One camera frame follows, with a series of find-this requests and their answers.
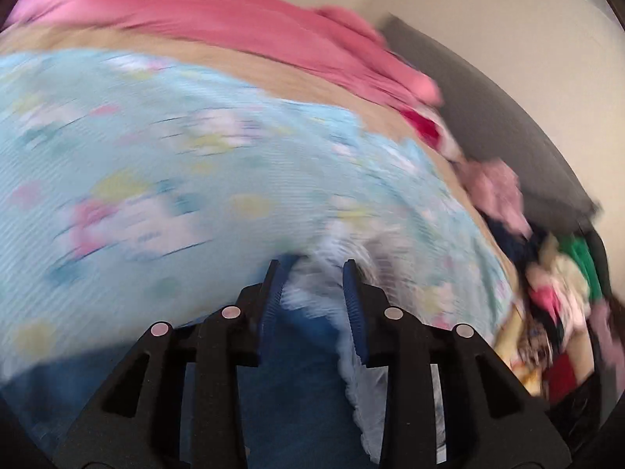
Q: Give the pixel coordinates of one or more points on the pink duvet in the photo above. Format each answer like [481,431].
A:
[219,14]

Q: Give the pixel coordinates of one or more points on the red cloth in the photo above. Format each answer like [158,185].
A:
[425,124]

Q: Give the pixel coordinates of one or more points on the pile of mixed clothes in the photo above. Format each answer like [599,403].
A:
[561,312]

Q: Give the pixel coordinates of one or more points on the blue denim pants lace hem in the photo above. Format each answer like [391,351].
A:
[302,376]

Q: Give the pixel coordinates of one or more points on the grey padded headboard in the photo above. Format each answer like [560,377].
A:
[493,127]

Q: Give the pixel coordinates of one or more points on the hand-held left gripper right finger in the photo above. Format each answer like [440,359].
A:
[352,303]

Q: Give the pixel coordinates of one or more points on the tan bed sheet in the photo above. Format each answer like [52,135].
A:
[161,56]

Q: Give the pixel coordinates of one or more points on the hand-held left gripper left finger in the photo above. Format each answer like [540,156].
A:
[271,298]

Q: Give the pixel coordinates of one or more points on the cartoon printed blue blanket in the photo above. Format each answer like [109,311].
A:
[161,180]

